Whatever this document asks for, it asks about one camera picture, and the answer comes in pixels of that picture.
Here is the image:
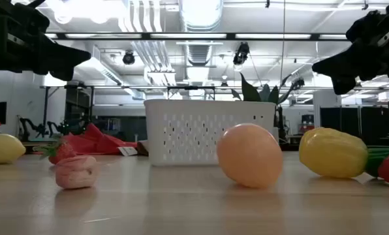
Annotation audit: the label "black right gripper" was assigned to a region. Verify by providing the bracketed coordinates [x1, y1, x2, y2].
[311, 0, 389, 95]

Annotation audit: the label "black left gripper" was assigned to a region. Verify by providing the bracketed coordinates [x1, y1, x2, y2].
[0, 0, 93, 82]

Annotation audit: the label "yellow toy bell pepper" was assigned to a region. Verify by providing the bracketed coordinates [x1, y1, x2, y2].
[298, 127, 389, 179]

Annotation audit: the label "red toy strawberry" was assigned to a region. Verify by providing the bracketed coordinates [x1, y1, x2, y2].
[33, 136, 78, 165]

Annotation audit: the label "yellow toy lemon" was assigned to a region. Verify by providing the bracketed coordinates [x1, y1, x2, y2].
[0, 133, 27, 165]

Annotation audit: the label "small pink toy produce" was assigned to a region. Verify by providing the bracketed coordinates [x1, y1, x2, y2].
[55, 155, 99, 190]

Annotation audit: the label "orange toy peach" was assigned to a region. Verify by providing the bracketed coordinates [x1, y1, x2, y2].
[216, 123, 284, 189]

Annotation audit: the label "white perforated plastic basket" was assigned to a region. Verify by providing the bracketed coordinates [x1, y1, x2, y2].
[144, 99, 277, 167]

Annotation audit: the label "black shelving unit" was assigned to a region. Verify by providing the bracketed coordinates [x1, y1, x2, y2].
[65, 85, 95, 122]

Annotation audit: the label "black partition panels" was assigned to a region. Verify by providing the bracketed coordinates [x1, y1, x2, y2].
[320, 106, 388, 146]

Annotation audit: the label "distant black robot arms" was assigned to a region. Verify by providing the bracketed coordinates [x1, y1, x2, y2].
[18, 117, 65, 142]

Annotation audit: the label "red cloth with white tag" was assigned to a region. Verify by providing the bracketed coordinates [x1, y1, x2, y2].
[62, 123, 139, 157]

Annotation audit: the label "green plant in white pot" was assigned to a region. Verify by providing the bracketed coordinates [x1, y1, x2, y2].
[230, 72, 295, 144]

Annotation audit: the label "black ceiling camera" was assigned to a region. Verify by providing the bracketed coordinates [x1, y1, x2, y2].
[122, 50, 136, 65]
[232, 42, 251, 66]

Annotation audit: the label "silver ventilation duct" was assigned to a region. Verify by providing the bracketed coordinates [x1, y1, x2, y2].
[178, 0, 225, 32]

